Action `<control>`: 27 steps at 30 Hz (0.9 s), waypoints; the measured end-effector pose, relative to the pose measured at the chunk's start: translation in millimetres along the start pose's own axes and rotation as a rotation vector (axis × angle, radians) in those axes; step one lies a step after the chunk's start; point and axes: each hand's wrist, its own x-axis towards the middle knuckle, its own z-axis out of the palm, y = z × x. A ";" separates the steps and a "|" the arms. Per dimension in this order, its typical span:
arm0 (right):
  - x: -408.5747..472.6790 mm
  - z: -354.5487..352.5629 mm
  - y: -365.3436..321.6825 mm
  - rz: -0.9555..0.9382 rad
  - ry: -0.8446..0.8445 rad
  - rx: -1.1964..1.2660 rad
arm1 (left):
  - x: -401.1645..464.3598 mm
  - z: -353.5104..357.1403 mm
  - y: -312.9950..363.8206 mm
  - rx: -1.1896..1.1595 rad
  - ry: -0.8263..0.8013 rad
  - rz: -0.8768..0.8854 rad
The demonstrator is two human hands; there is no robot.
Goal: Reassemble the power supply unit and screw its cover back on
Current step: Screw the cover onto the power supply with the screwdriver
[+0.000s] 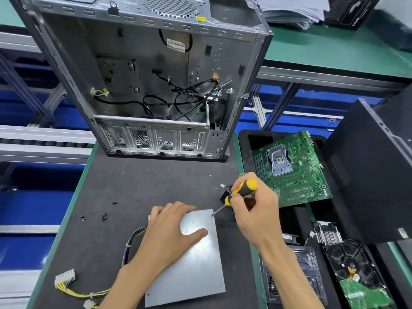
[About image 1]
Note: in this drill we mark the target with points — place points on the black hard disk drive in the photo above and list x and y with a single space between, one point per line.
357 270

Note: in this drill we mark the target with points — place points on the green motherboard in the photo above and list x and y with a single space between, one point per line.
296 173

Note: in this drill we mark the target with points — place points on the silver computer tower chassis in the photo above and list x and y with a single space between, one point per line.
161 135

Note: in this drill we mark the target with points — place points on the black cooling fan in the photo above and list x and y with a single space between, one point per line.
225 188

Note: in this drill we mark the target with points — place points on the small black screws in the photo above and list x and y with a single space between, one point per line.
103 217

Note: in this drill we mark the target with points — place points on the aluminium conveyor frame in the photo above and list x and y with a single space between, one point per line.
38 141

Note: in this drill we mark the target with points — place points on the black foam parts tray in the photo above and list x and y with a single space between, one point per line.
302 219

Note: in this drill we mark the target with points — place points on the black computer side panel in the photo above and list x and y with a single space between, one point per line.
373 170

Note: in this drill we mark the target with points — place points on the black plastic box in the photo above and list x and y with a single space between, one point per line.
354 9

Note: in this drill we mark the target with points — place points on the clear plastic screw tray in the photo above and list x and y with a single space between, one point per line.
309 280

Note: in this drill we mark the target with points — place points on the person's left hand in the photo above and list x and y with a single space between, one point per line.
164 238

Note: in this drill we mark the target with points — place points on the silver heatsink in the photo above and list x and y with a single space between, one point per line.
328 233

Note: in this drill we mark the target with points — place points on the person's right hand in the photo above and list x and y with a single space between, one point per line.
257 219

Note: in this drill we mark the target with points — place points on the black foam work mat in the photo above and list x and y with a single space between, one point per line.
129 183

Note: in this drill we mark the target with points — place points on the grey power supply cover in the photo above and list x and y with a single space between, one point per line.
193 273

